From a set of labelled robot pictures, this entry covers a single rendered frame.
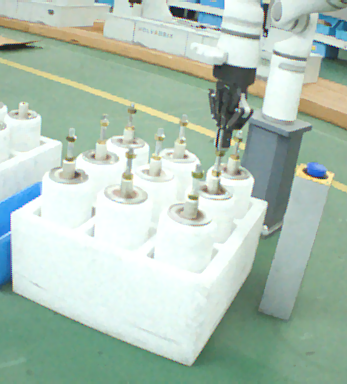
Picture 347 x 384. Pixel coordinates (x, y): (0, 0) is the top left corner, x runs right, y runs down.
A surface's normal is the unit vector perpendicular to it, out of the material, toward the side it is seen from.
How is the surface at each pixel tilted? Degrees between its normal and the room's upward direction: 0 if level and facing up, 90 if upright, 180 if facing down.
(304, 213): 90
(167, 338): 90
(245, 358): 0
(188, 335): 90
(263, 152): 90
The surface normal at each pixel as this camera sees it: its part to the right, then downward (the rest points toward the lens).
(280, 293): -0.39, 0.32
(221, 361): 0.14, -0.90
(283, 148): 0.10, 0.42
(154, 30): -0.63, 0.23
